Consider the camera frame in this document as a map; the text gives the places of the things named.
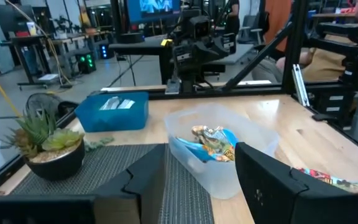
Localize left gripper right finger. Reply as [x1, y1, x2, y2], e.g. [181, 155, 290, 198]
[234, 142, 358, 224]

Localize grey woven placemat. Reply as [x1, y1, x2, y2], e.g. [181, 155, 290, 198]
[9, 142, 216, 224]

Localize green lit computer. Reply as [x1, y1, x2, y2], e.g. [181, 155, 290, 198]
[75, 51, 98, 75]

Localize silver aluminium extrusion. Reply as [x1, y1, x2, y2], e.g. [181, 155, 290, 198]
[292, 63, 311, 107]

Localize person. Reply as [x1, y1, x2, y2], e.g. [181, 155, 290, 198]
[252, 0, 358, 85]
[225, 0, 241, 35]

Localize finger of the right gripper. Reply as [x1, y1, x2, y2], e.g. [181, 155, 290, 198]
[205, 42, 229, 62]
[183, 40, 209, 65]

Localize brown green granola bar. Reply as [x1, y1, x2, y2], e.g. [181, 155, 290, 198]
[191, 124, 226, 141]
[194, 129, 239, 162]

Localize clear plastic bin with handles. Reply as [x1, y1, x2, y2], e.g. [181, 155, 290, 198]
[163, 103, 280, 200]

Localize silver blue granola bar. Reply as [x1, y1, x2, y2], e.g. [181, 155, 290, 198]
[99, 96, 121, 111]
[116, 98, 135, 110]

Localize black floor fan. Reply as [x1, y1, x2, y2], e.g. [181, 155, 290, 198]
[25, 92, 80, 121]

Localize succulent plant in black pot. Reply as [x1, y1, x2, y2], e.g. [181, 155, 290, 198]
[1, 107, 115, 182]

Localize grey desk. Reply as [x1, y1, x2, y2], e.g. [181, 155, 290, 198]
[109, 40, 173, 85]
[211, 43, 260, 68]

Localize bright blue granola bar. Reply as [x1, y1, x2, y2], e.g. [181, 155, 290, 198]
[175, 136, 217, 163]

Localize blue monitor screen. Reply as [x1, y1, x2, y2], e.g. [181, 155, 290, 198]
[126, 0, 183, 24]

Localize red green granola bar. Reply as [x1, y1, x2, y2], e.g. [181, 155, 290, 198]
[296, 167, 358, 194]

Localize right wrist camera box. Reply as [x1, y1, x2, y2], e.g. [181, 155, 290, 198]
[186, 15, 213, 41]

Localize teal plastic bin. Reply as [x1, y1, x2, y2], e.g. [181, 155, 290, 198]
[75, 91, 150, 133]

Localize white paper sheet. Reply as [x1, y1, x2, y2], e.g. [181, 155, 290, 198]
[38, 73, 59, 82]

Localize blue lit computer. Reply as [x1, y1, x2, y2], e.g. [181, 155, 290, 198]
[99, 43, 111, 60]

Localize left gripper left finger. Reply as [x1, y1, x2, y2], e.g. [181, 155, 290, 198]
[0, 143, 167, 224]

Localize silver arm base bracket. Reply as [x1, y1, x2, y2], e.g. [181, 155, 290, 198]
[165, 79, 181, 95]

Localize grey office chair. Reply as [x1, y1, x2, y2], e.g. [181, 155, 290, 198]
[239, 12, 270, 44]

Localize black workbench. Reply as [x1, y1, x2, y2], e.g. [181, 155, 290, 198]
[0, 29, 111, 91]

